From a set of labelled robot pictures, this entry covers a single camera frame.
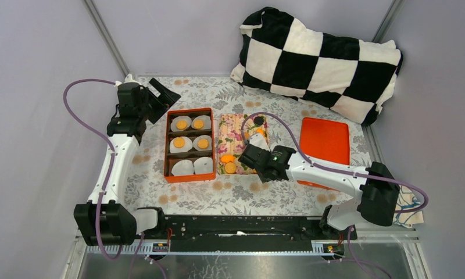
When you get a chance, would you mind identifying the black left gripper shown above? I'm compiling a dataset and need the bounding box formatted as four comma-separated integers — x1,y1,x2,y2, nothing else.
137,78,181,124

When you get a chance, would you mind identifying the round tan biscuit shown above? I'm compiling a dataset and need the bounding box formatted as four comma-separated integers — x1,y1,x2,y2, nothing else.
173,137,186,149
192,119,205,130
176,120,188,130
224,162,237,174
197,138,210,149

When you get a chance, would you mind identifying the floral cookie tray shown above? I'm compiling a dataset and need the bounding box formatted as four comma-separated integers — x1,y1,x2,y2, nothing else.
217,114,269,175

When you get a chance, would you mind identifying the orange compartment cookie box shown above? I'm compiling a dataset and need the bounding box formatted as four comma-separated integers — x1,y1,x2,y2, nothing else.
163,108,216,183

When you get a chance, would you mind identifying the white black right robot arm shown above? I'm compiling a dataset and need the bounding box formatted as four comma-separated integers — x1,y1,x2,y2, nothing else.
238,144,400,239

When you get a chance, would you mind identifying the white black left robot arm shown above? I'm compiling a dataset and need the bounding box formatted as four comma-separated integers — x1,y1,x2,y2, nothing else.
74,75,180,246

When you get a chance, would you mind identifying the white paper cupcake liner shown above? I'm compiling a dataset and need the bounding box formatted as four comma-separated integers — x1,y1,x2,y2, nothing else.
191,115,212,130
192,135,213,151
171,159,195,176
193,157,214,174
170,116,192,132
169,137,193,153

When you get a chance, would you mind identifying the black sandwich cookie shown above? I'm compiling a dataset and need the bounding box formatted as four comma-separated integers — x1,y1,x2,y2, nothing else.
253,116,265,126

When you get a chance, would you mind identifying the orange box lid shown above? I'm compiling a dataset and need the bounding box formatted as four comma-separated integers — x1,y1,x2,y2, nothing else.
296,117,350,191

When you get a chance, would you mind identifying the floral table mat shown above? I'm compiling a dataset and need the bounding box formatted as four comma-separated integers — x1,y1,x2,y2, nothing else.
122,77,348,216

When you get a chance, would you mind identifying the black white checkered pillow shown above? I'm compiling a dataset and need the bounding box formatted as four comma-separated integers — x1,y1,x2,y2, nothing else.
231,7,403,126

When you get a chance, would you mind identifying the blue cream patterned cloth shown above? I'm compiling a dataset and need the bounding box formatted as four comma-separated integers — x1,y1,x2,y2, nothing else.
393,186,424,228

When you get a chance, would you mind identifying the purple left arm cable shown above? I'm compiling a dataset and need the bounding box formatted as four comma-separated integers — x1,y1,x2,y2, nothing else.
63,78,168,279

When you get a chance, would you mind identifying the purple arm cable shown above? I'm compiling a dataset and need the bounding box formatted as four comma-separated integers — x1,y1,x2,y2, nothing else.
240,112,429,279
63,78,168,279

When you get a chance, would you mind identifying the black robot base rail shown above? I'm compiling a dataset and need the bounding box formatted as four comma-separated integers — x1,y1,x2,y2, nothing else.
144,215,357,252

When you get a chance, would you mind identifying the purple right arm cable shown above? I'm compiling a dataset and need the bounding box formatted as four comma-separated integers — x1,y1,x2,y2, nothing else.
240,112,429,279

